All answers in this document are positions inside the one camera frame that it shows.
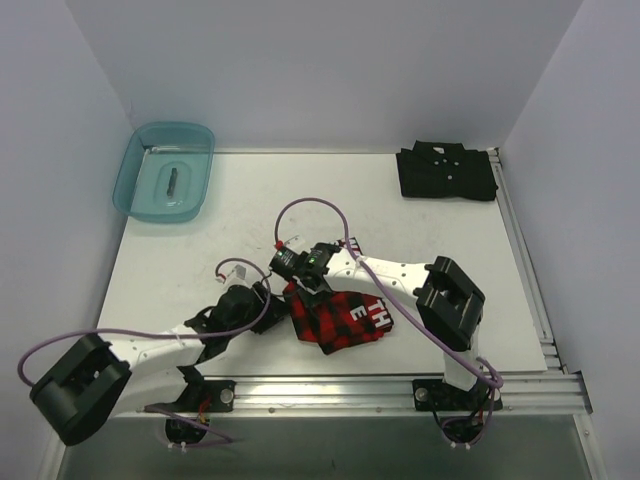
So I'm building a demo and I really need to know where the teal plastic basin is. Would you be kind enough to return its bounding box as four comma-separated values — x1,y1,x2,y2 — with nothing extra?
112,122,215,224

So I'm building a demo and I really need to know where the dark object in basin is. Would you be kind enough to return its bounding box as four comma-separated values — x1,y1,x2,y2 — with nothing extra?
166,168,179,198

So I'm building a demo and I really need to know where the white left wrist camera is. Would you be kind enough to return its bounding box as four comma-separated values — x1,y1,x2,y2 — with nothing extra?
215,264,247,283

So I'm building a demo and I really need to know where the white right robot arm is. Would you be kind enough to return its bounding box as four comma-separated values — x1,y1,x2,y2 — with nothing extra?
269,243,485,409

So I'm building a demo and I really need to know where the folded black button shirt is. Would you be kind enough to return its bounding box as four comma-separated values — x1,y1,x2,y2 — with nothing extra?
396,141,498,202

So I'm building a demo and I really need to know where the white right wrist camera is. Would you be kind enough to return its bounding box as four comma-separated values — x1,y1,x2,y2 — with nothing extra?
283,235,306,251

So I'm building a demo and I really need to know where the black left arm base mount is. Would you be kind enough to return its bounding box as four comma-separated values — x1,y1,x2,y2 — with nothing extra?
152,379,236,413

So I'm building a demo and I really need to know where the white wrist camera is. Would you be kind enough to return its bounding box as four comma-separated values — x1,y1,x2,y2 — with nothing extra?
283,235,306,251
215,264,247,283

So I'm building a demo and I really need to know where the aluminium rail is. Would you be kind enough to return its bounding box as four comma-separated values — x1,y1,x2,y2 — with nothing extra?
487,148,568,374
114,372,594,417

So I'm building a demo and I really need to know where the aluminium right side rail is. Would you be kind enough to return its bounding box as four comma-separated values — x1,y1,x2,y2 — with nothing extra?
487,148,568,374

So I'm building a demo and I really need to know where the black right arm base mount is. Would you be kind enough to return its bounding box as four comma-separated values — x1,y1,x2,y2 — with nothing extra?
412,378,490,413

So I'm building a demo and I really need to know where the red black plaid shirt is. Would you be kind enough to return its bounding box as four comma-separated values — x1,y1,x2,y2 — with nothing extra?
284,235,399,357

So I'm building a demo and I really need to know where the aluminium front rail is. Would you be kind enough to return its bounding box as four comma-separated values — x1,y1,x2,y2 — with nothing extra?
114,372,594,417

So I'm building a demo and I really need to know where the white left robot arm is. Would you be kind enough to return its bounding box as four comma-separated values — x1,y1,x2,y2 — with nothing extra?
29,282,288,446

